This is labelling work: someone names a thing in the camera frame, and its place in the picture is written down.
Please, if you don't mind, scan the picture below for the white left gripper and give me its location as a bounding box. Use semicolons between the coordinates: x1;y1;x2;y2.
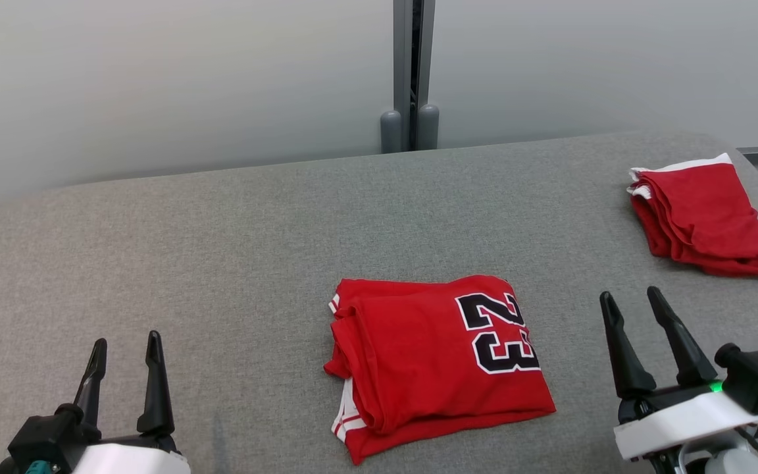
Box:
70;330;192;474

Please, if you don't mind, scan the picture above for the grey metal partition post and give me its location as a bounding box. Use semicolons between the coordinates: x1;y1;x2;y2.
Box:
380;0;440;154

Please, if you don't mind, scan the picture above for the red and white jersey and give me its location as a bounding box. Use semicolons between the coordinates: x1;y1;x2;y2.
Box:
324;275;557;465

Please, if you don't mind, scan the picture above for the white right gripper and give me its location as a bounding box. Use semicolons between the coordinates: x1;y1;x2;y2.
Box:
599;286;758;461

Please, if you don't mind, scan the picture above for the folded red garment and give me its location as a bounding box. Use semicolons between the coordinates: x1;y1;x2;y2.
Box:
626;153;758;282

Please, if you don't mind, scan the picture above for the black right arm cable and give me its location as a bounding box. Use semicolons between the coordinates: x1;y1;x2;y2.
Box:
734;425;758;474

